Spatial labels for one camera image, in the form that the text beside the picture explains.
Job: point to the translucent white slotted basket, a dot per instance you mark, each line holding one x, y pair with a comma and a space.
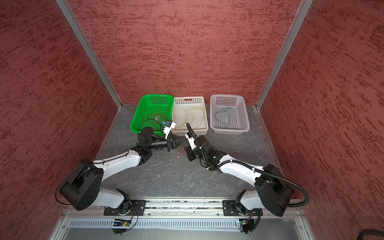
228, 115

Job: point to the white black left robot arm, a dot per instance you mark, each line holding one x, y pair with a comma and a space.
82, 186

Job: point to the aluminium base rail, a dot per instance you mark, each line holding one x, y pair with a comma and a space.
292, 226

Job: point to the cream perforated basket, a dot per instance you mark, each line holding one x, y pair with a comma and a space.
190, 110

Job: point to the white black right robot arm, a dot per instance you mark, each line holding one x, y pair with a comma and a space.
271, 191

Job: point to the green plastic basket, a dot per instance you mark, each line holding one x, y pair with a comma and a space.
150, 106

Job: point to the small circuit board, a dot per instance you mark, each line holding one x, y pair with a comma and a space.
122, 223
246, 226

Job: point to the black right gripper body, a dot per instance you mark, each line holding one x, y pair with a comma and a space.
193, 154

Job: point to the left small circuit board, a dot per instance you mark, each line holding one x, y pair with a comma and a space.
122, 223

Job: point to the right small circuit board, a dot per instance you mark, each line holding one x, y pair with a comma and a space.
246, 226

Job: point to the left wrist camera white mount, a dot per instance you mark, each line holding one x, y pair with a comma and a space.
168, 126

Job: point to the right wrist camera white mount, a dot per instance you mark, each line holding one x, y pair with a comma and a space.
191, 140

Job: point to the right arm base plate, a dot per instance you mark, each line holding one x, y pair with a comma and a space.
231, 207

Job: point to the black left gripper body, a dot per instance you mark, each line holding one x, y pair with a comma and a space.
170, 144

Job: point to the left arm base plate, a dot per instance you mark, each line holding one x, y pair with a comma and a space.
136, 208

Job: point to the aluminium corner post left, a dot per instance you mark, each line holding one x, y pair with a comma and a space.
81, 36

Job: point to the aluminium corner post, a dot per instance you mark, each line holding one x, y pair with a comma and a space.
290, 37
81, 36

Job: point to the white slotted cable duct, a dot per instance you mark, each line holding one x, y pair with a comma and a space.
231, 225

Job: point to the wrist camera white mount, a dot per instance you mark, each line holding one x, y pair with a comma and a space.
168, 126
191, 140

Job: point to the aluminium corner post right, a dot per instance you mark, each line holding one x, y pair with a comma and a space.
290, 37

